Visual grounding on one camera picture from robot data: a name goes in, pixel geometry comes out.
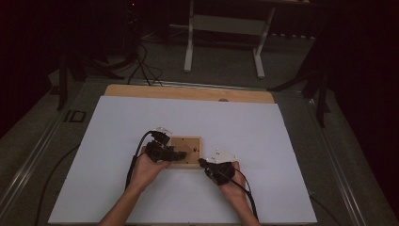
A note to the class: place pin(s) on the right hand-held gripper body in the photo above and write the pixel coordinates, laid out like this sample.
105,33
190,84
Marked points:
222,172

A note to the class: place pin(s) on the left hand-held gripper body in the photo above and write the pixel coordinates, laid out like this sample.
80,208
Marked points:
158,152

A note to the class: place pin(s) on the small wooden board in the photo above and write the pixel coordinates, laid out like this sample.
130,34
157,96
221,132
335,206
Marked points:
193,147

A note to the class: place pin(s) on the person's right hand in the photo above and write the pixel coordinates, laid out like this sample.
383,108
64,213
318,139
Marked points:
236,190

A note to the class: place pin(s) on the person's left hand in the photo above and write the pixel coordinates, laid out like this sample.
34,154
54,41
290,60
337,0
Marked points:
146,172

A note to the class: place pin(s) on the white table cover sheet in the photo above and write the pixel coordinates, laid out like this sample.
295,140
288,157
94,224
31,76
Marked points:
235,119

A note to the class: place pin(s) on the black metal stand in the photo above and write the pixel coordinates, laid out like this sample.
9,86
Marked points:
62,84
321,100

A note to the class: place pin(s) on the black equipment rack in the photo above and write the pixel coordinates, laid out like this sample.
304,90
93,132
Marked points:
131,31

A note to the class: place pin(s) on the metal floor rail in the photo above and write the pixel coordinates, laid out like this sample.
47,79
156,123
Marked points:
31,157
338,175
204,84

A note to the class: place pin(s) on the white metal desk frame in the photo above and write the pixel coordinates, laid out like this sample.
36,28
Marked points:
188,47

